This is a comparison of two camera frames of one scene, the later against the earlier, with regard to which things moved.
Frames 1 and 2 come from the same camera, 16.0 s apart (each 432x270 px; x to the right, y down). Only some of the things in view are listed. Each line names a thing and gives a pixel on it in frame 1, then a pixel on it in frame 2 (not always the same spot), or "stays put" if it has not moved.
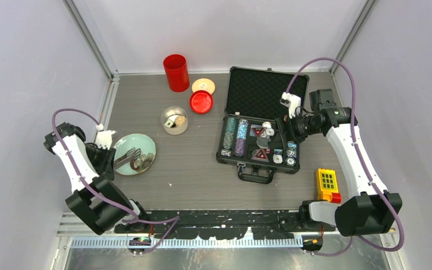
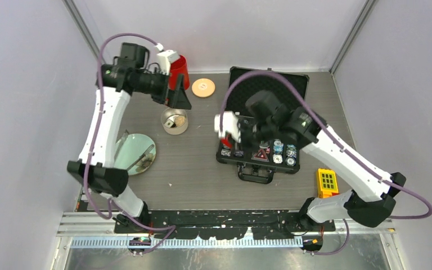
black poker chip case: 248,136 stays put
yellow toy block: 327,185 stays put
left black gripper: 106,166 -> 176,99
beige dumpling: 180,120 stays put
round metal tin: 174,120 stays put
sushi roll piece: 170,124 stays put
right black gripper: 283,124 -> 243,124
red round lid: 201,102 -> 226,143
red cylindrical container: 177,71 stays put
